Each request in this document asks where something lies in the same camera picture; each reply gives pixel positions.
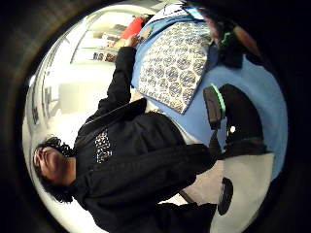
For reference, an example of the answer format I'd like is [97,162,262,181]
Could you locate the red bag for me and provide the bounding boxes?
[120,17,146,42]

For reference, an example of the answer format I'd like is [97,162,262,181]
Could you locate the blue table cover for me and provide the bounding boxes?
[130,15,290,183]

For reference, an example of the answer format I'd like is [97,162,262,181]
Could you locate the the person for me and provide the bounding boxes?
[32,46,225,233]

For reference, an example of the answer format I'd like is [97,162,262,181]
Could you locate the black oval pad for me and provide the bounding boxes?
[217,177,234,216]

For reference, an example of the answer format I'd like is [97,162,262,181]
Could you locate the tablet with blue screen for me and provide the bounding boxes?
[186,6,207,21]

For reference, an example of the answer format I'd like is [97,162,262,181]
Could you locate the white printed sheet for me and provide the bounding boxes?
[151,3,192,24]

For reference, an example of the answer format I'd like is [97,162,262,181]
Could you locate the white background shelf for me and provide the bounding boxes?
[70,13,131,64]

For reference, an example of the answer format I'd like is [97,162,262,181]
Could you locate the blue white patterned cloth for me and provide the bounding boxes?
[137,20,215,116]

